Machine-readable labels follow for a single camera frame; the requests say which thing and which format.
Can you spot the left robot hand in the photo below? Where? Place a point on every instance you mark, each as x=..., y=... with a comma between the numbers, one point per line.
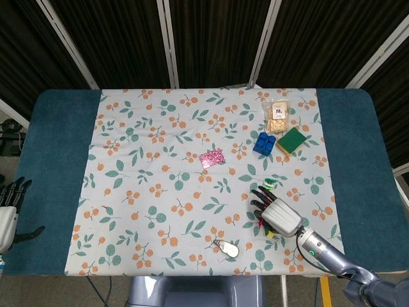
x=7, y=224

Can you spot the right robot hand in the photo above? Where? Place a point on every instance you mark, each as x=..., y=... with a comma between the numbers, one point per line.
x=282, y=217

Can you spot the colourful feather shuttlecock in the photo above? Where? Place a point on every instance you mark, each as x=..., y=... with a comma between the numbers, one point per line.
x=269, y=185

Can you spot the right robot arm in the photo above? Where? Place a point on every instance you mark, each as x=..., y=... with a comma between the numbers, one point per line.
x=332, y=256

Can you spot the silver white nail clipper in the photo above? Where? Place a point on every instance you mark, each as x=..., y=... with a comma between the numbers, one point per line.
x=228, y=248

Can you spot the white table leg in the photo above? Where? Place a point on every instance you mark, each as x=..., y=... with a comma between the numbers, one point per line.
x=283, y=291

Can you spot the blue toy building block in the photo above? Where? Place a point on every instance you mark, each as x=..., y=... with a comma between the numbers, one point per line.
x=263, y=145

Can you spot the green yellow scouring sponge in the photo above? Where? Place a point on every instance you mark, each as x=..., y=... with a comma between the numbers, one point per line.
x=291, y=139

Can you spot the teal blue table cover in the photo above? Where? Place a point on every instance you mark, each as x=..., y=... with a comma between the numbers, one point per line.
x=54, y=160

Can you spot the black equipment on floor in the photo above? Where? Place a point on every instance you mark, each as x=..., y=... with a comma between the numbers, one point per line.
x=8, y=140

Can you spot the yellow floor tape strip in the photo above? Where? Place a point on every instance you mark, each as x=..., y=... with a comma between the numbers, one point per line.
x=325, y=292

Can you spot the pink foil packet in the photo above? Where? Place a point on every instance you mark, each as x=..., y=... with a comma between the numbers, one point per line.
x=211, y=158

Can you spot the clear cracker snack packet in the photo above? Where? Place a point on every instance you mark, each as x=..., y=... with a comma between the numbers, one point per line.
x=276, y=123

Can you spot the grey blue robot torso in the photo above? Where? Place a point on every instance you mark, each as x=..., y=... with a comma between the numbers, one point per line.
x=191, y=291

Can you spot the floral print tablecloth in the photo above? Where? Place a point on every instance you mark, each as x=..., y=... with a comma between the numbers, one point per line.
x=159, y=160

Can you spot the black pleated screen panel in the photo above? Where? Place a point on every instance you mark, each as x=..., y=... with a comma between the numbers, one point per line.
x=217, y=41
x=394, y=112
x=322, y=38
x=28, y=57
x=118, y=41

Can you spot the white screen frame post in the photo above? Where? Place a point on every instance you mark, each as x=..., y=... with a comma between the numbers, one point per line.
x=168, y=44
x=262, y=44
x=377, y=54
x=68, y=44
x=402, y=170
x=12, y=112

